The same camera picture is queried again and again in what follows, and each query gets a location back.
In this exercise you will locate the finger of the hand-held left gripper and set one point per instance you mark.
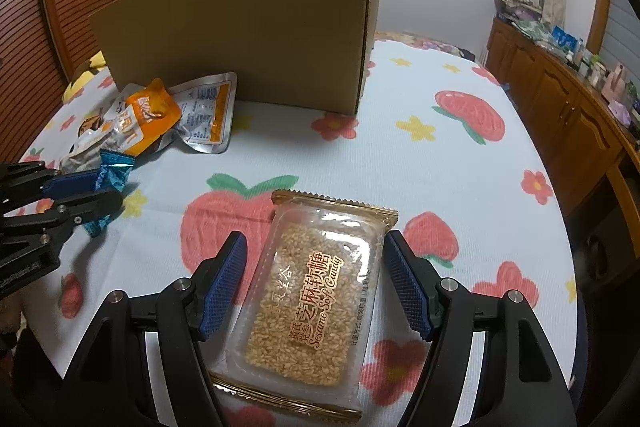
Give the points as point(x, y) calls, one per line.
point(75, 183)
point(92, 204)

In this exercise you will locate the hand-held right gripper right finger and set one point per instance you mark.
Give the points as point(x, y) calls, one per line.
point(407, 288)

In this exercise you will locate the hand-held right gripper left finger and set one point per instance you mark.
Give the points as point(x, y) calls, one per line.
point(225, 288)

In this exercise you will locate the blue candy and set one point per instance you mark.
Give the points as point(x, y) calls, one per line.
point(117, 172)

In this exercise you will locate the clear sesame candy packet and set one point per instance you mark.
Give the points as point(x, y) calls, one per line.
point(305, 302)

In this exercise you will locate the brown cardboard box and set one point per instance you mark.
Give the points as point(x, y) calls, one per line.
point(240, 37)

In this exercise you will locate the white snack packet brown print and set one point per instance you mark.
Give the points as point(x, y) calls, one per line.
point(87, 142)

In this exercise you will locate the yellow striped plush toy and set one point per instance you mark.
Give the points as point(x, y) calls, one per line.
point(82, 79)

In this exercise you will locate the silver snack packet orange edge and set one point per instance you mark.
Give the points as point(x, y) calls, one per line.
point(205, 112)

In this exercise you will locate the wooden sideboard cabinet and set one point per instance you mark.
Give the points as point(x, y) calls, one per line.
point(550, 92)

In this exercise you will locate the pink small bag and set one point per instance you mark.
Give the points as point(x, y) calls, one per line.
point(614, 84)

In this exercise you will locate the pile of folded cloths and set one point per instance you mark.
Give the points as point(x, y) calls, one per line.
point(520, 17)

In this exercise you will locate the blue printed box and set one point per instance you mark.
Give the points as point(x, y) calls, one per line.
point(567, 39)

